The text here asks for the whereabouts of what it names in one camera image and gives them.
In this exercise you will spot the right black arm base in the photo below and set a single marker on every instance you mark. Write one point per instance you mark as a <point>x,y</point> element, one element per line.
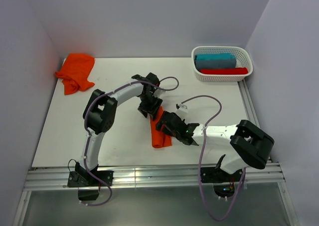
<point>224,183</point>

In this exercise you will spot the aluminium rail frame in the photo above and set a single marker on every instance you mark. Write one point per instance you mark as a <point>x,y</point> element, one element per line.
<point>264,200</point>

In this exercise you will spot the grey rolled t-shirt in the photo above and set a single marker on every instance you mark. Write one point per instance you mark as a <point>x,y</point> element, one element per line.
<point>214,64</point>

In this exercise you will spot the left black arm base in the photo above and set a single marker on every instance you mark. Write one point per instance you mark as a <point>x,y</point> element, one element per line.
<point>88,185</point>

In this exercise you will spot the white plastic basket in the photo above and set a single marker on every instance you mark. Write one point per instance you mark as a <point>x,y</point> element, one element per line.
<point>241,55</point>

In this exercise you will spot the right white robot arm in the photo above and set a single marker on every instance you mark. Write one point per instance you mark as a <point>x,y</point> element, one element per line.
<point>238,146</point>

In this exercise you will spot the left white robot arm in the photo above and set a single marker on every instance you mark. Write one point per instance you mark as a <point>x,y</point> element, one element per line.
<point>99,115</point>

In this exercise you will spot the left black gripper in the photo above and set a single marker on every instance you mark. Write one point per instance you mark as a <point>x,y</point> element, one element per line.
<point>152,110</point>

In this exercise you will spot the red rolled t-shirt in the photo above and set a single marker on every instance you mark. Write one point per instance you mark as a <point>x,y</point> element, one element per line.
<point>228,71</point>

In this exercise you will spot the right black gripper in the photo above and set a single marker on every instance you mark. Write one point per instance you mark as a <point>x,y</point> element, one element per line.
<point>160,123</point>

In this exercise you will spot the teal rolled t-shirt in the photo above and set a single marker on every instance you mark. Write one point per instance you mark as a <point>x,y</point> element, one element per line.
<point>215,57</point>

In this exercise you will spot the crumpled orange t-shirt pile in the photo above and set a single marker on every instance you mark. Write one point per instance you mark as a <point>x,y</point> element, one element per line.
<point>75,72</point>

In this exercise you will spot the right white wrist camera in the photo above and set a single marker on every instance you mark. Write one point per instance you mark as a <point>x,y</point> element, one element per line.
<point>181,108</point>

